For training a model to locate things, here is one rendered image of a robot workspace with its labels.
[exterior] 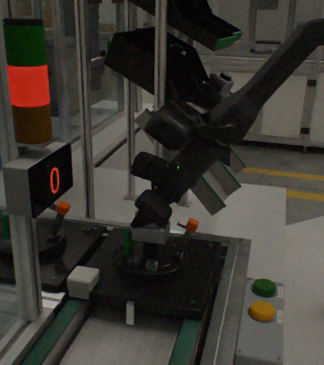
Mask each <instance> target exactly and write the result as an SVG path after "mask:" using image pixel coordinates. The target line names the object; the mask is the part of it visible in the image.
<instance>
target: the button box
mask: <svg viewBox="0 0 324 365"><path fill-rule="evenodd" d="M256 280H257V279H253V278H252V277H246V279H245V287H244V293H243V301H242V307H241V316H240V321H239V327H238V335H237V336H236V339H237V341H236V346H235V351H234V358H233V365H283V359H284V358H283V323H284V287H285V285H284V283H282V282H275V284H276V292H275V293H274V294H273V295H270V296H263V295H260V294H259V293H257V292H255V291H254V290H253V283H254V281H256ZM272 282H273V281H272ZM257 301H264V302H267V303H269V304H271V305H272V306H274V307H275V316H274V317H273V319H271V320H268V321H261V320H258V319H257V318H255V317H253V316H252V315H251V313H250V306H251V304H252V303H253V302H257Z"/></svg>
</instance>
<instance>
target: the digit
mask: <svg viewBox="0 0 324 365"><path fill-rule="evenodd" d="M45 173H46V192H47V193H48V203H50V202H51V201H52V200H54V199H55V198H57V197H58V196H59V195H60V194H61V193H62V192H63V183H62V170H61V154H59V155H57V156H55V157H54V158H52V159H51V160H50V161H48V162H47V163H45Z"/></svg>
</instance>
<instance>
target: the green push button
mask: <svg viewBox="0 0 324 365"><path fill-rule="evenodd" d="M253 290H254V291H255V292H257V293H259V294H260V295H263V296H270V295H273V294H274V293H275V292H276V284H275V282H272V281H270V280H269V279H257V280H256V281H254V283H253Z"/></svg>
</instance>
